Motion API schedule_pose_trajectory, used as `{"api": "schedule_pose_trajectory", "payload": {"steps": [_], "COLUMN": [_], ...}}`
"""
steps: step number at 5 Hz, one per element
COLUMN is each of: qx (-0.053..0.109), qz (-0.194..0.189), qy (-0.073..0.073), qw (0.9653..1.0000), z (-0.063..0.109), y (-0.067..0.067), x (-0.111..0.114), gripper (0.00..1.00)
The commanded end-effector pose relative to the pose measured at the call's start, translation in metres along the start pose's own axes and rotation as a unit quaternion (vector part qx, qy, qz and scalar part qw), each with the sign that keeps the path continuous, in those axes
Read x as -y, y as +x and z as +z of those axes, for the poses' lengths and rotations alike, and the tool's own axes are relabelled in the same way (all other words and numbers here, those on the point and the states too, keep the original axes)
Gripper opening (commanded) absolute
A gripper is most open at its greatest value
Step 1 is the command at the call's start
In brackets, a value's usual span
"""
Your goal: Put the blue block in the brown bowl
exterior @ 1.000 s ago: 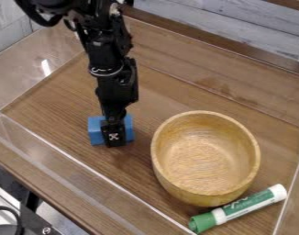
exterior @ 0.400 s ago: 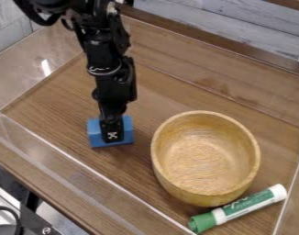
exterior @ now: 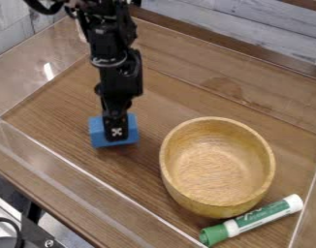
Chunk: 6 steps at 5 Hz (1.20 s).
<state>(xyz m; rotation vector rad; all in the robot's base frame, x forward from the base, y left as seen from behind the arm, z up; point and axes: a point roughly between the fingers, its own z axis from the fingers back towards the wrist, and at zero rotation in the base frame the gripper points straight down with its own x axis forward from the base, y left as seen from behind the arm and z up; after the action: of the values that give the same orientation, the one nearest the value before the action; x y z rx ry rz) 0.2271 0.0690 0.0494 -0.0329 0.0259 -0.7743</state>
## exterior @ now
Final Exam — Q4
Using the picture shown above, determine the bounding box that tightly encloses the blue rectangular block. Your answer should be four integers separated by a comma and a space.
88, 113, 138, 148

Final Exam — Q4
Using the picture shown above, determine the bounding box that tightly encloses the clear acrylic tray wall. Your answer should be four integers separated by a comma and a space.
0, 10, 316, 248

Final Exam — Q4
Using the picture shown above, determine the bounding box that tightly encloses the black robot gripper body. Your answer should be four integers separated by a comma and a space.
86, 19, 142, 111

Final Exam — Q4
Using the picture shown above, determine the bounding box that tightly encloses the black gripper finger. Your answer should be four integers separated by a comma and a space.
102, 109, 128, 141

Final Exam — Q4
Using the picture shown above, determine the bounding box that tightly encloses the green white marker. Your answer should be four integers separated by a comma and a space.
199, 194, 304, 247

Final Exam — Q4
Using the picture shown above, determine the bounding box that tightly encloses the black metal base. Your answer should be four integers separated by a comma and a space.
20, 222, 65, 248

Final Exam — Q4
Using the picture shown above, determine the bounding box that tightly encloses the brown wooden bowl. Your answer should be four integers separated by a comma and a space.
159, 116, 276, 219

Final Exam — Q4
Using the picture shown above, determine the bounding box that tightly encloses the black cable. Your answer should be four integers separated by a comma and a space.
0, 216, 24, 248

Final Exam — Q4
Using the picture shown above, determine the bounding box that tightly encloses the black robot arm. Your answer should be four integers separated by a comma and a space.
21, 0, 142, 146

